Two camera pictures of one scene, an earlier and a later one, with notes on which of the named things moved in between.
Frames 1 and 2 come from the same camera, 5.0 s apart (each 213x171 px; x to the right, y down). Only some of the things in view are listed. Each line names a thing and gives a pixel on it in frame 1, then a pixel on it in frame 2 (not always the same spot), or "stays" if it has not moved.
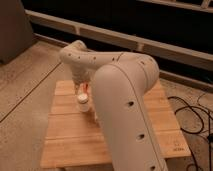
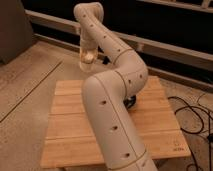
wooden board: [73, 139] stays
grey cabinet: [16, 33] stays
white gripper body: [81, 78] -> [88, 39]
